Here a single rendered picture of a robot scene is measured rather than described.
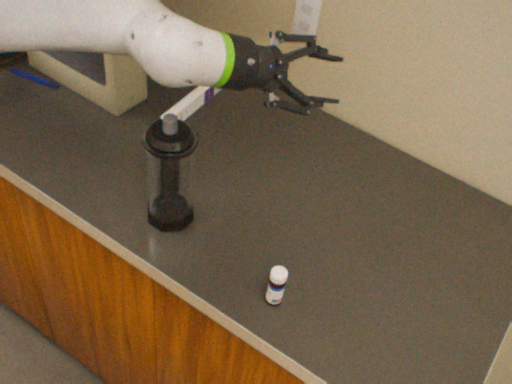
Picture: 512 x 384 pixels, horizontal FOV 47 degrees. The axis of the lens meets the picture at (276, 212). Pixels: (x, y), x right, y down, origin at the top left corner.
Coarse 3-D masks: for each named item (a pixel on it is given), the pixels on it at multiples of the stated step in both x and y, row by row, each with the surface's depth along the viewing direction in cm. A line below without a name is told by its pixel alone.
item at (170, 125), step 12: (156, 120) 111; (168, 120) 107; (180, 120) 112; (156, 132) 109; (168, 132) 108; (180, 132) 110; (192, 132) 111; (156, 144) 108; (168, 144) 107; (180, 144) 108
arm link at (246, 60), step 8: (224, 32) 96; (232, 40) 95; (240, 40) 96; (248, 40) 97; (240, 48) 95; (248, 48) 96; (256, 48) 97; (240, 56) 95; (248, 56) 96; (256, 56) 97; (240, 64) 95; (248, 64) 96; (256, 64) 97; (232, 72) 95; (240, 72) 96; (248, 72) 97; (256, 72) 98; (232, 80) 96; (240, 80) 97; (248, 80) 98; (224, 88) 99; (232, 88) 99; (240, 88) 99
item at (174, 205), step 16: (144, 128) 111; (192, 128) 113; (144, 144) 108; (192, 144) 110; (160, 160) 109; (176, 160) 110; (192, 160) 114; (160, 176) 112; (176, 176) 113; (192, 176) 118; (160, 192) 116; (176, 192) 116; (160, 208) 119; (176, 208) 119
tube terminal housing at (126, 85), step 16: (32, 64) 156; (48, 64) 151; (112, 64) 136; (128, 64) 141; (64, 80) 151; (80, 80) 147; (112, 80) 140; (128, 80) 144; (144, 80) 149; (96, 96) 147; (112, 96) 144; (128, 96) 147; (144, 96) 153; (112, 112) 147
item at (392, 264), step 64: (0, 128) 139; (64, 128) 142; (128, 128) 145; (256, 128) 152; (320, 128) 155; (64, 192) 128; (128, 192) 130; (192, 192) 133; (256, 192) 136; (320, 192) 138; (384, 192) 141; (448, 192) 145; (128, 256) 120; (192, 256) 120; (256, 256) 123; (320, 256) 125; (384, 256) 127; (448, 256) 130; (256, 320) 112; (320, 320) 114; (384, 320) 116; (448, 320) 118
